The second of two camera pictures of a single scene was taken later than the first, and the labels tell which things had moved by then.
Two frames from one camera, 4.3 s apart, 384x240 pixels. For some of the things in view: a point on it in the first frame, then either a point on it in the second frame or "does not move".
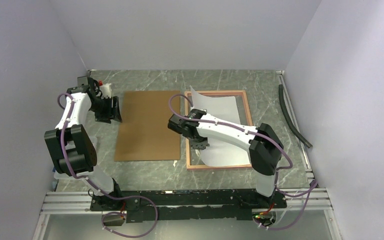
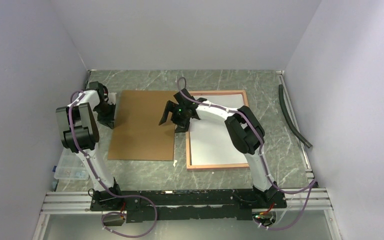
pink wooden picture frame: x=216 y=93 does not move
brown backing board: x=143 y=135 does not move
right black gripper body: x=197 y=142 -> x=178 y=115
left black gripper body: x=103 y=109 does not move
